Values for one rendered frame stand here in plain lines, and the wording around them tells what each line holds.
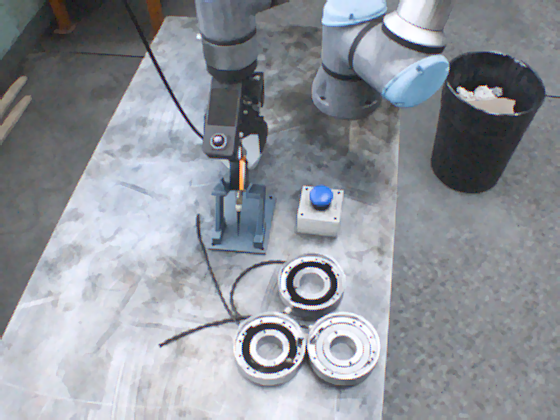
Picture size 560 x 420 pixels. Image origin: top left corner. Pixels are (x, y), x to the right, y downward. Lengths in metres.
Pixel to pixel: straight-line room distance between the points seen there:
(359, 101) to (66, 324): 0.69
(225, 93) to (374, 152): 0.41
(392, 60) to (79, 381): 0.72
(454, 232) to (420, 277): 0.24
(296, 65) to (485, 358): 1.06
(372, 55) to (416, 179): 1.20
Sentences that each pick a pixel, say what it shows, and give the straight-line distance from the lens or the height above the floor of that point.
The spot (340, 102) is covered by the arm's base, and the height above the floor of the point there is 0.84.
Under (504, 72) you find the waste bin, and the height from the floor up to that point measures 0.36.
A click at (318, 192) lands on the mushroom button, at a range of 0.91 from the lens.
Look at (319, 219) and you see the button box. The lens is 0.92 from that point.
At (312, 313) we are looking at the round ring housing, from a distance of 0.84.
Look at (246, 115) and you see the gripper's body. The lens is 0.80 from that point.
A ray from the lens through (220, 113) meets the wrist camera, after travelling 0.76.
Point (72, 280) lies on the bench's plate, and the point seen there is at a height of 0.80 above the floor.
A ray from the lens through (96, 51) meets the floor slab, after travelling 2.89.
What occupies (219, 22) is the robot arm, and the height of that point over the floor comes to 1.20.
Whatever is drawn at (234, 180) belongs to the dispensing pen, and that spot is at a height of 0.92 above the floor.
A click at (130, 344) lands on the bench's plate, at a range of 0.89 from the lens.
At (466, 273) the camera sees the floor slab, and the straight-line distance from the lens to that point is 1.93.
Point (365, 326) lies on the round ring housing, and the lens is 0.84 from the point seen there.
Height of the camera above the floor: 1.58
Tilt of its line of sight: 53 degrees down
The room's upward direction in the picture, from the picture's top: 2 degrees counter-clockwise
